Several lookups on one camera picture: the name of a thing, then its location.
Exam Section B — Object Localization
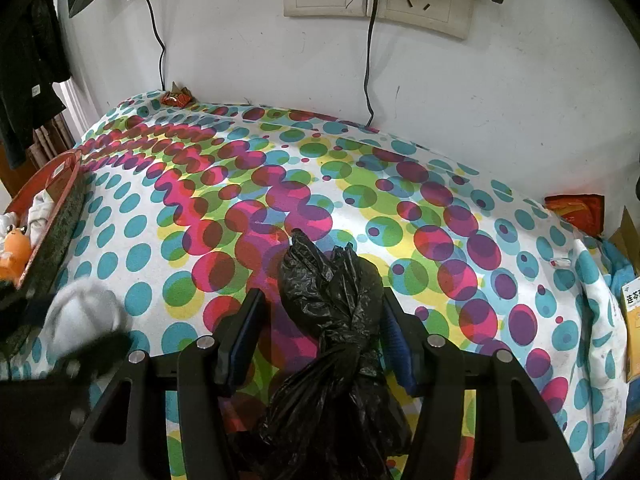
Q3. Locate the black plastic bag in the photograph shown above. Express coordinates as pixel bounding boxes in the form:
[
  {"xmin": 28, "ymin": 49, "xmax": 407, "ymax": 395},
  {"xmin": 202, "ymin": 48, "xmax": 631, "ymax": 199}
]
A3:
[{"xmin": 227, "ymin": 229, "xmax": 413, "ymax": 480}]

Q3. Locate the brown slatted furniture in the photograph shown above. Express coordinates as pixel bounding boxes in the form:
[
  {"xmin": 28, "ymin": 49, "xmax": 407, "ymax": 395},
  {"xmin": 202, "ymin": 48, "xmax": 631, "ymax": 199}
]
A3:
[{"xmin": 31, "ymin": 115, "xmax": 76, "ymax": 161}]

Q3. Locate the orange rubber toy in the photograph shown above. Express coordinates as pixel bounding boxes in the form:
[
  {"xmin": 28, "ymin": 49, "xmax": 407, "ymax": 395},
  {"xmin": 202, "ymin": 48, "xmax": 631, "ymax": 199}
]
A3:
[{"xmin": 0, "ymin": 226, "xmax": 32, "ymax": 282}]

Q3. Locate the white sock ball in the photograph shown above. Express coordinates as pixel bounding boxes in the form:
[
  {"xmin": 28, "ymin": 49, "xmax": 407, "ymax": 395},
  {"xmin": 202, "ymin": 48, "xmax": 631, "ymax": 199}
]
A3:
[{"xmin": 45, "ymin": 280, "xmax": 127, "ymax": 361}]

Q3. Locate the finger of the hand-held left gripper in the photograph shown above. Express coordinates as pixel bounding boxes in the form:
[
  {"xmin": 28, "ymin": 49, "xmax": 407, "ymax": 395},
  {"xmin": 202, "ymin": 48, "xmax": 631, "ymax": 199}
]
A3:
[
  {"xmin": 0, "ymin": 287, "xmax": 56, "ymax": 330},
  {"xmin": 57, "ymin": 332, "xmax": 133, "ymax": 378}
]

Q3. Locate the black adapter cable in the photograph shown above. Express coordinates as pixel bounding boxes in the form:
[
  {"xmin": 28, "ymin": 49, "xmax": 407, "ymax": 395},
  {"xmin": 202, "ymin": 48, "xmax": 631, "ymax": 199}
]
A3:
[{"xmin": 362, "ymin": 7, "xmax": 377, "ymax": 128}]

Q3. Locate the dark hanging jacket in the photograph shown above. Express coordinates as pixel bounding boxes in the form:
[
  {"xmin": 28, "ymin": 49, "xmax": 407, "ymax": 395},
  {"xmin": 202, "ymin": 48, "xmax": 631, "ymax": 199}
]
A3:
[{"xmin": 0, "ymin": 0, "xmax": 71, "ymax": 171}]

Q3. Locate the brown cardboard box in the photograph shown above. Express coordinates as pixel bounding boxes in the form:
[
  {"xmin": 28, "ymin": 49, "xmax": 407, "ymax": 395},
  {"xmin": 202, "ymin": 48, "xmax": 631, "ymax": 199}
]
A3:
[{"xmin": 605, "ymin": 206, "xmax": 640, "ymax": 281}]

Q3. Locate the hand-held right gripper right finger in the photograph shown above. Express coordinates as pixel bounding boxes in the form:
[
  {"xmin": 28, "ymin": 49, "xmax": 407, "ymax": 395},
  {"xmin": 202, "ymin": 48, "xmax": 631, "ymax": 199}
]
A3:
[{"xmin": 382, "ymin": 290, "xmax": 583, "ymax": 480}]

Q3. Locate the white wall socket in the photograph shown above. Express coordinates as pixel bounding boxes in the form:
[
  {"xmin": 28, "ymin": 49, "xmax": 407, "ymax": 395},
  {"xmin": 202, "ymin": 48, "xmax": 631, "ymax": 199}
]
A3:
[{"xmin": 370, "ymin": 0, "xmax": 475, "ymax": 40}]

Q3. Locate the red round tray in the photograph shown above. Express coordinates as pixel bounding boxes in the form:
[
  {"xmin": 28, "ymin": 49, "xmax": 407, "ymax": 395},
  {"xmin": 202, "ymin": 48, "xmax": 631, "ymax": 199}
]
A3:
[{"xmin": 0, "ymin": 149, "xmax": 92, "ymax": 356}]

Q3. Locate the white sock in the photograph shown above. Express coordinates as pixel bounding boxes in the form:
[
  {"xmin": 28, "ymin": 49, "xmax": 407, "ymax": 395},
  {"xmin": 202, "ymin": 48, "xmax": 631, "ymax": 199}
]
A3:
[{"xmin": 26, "ymin": 189, "xmax": 57, "ymax": 246}]

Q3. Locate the yellow medicine box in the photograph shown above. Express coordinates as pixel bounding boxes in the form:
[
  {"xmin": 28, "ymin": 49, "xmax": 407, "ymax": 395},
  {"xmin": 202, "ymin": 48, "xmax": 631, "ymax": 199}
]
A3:
[{"xmin": 621, "ymin": 275, "xmax": 640, "ymax": 383}]

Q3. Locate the red candy wrapper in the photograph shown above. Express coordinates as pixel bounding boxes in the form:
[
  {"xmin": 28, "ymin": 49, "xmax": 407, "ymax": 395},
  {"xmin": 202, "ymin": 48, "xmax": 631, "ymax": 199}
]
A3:
[{"xmin": 161, "ymin": 81, "xmax": 193, "ymax": 107}]

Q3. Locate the blue plastic bag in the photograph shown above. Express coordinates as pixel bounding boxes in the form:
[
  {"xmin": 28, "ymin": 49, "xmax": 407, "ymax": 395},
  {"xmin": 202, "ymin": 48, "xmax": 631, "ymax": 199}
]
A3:
[{"xmin": 600, "ymin": 240, "xmax": 626, "ymax": 286}]

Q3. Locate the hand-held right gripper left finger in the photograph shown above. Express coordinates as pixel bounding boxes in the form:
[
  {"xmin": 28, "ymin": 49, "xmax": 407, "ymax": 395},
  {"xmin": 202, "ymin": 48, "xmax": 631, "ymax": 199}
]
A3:
[{"xmin": 59, "ymin": 289, "xmax": 266, "ymax": 480}]

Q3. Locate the black screen cable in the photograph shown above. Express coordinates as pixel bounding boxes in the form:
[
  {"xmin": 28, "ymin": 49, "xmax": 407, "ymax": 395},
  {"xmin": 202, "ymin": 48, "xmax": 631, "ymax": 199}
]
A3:
[{"xmin": 145, "ymin": 0, "xmax": 167, "ymax": 92}]

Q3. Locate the polka dot bed sheet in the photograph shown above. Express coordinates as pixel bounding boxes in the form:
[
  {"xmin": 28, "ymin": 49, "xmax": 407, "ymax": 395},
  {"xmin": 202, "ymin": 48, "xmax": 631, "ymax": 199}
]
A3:
[{"xmin": 0, "ymin": 91, "xmax": 633, "ymax": 480}]

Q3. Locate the red snack packet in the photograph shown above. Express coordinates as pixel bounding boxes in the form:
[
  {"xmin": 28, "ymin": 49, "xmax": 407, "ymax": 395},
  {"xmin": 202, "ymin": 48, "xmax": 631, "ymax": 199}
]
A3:
[{"xmin": 544, "ymin": 193, "xmax": 606, "ymax": 236}]

